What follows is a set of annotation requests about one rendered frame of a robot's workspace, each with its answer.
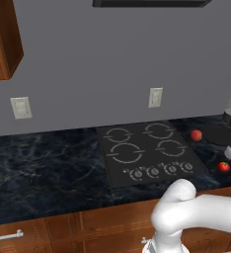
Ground red tomato with green stem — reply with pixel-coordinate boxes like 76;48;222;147
217;161;231;174

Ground black pan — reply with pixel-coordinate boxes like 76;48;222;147
199;124;231;148

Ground red round onion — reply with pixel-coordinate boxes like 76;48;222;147
190;128;203;142

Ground grey hob knob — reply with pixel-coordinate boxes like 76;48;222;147
147;165;160;178
164;163;178;176
131;167;145;181
182;161;194;174

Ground black hob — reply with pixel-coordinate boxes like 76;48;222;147
96;120;210;190

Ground wide brown wooden cupboard front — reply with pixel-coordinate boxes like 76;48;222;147
79;185;231;253

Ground black extractor hood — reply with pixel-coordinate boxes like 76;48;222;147
92;0;213;9

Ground narrow brown wooden cupboard front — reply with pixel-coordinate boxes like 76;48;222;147
45;211;85;253

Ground brown wooden drawer front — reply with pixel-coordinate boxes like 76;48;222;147
0;217;50;253

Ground beige wall switch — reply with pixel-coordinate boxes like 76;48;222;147
148;87;164;109

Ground beige wall socket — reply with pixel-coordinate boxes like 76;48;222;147
9;96;34;121

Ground silver drawer handle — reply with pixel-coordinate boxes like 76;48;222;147
0;228;25;243

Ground brown wooden wall cupboard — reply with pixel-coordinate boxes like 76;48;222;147
0;0;25;82

